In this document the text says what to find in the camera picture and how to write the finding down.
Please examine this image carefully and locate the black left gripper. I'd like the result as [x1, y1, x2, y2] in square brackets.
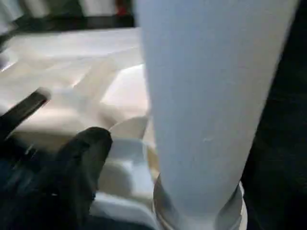
[0, 88, 52, 154]

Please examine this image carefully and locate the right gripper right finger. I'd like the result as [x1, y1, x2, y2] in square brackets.
[241, 134, 307, 230]

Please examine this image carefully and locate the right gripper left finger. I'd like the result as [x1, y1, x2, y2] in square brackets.
[35, 126, 113, 230]

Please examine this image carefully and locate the white plastic table top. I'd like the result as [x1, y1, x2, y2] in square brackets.
[0, 26, 248, 230]

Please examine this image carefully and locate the white plastic table leg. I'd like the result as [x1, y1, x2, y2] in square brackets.
[134, 0, 300, 230]

